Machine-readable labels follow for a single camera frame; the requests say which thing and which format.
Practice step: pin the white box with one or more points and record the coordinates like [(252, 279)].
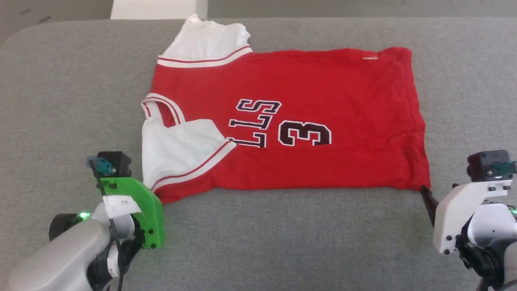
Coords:
[(157, 9)]

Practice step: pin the white label tag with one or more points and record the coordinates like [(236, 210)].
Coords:
[(121, 204)]

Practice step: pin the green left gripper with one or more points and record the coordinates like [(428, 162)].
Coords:
[(151, 214)]

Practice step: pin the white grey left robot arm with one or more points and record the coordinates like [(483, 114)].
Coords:
[(64, 254)]

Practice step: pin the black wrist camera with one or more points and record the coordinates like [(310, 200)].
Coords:
[(480, 165), (117, 161)]

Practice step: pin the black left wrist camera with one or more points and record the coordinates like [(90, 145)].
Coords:
[(117, 161)]

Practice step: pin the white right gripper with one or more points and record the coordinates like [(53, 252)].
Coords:
[(452, 218)]

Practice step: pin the red white basketball jersey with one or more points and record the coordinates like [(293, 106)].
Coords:
[(323, 81)]

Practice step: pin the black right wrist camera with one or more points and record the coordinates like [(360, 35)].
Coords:
[(480, 165)]

